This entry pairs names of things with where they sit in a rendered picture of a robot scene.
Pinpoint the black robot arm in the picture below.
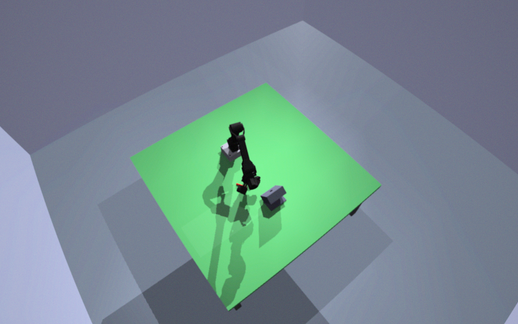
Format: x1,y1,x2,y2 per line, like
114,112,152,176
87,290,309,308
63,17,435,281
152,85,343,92
227,122,261,190

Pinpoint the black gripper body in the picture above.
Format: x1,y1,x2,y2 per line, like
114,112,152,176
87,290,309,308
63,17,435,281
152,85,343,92
237,176,248,195

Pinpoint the grey panel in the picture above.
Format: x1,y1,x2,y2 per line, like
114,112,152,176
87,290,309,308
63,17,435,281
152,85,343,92
261,185,287,211

